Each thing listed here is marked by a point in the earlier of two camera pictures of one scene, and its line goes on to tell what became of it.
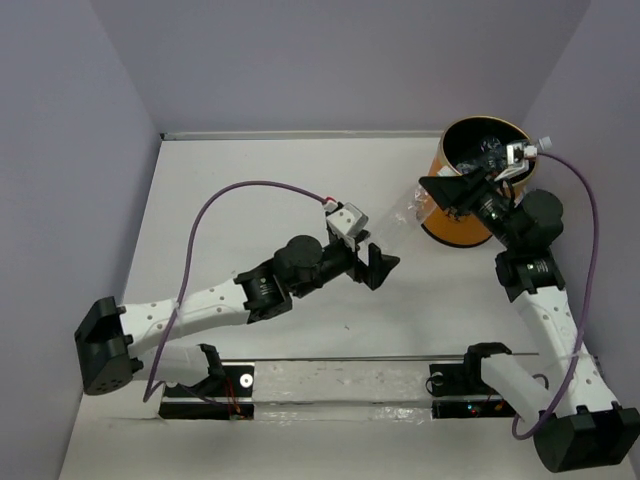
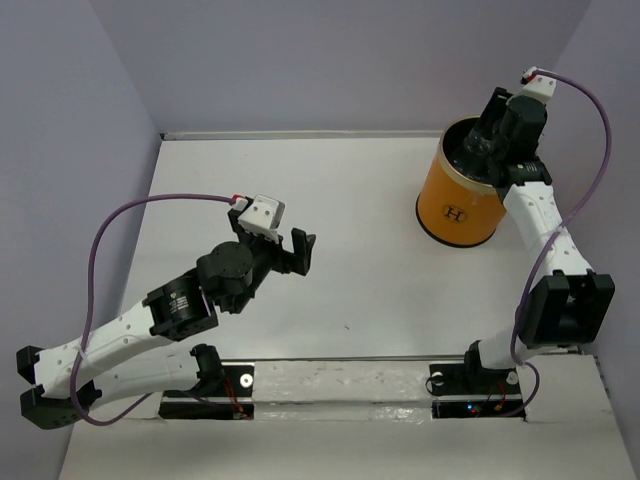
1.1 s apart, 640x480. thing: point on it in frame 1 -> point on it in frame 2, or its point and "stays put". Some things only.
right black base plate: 460,392 stays put
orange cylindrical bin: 474,145 stays put
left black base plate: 227,394 stays put
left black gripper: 377,269 -> 285,261
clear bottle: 416,209 -> 477,156
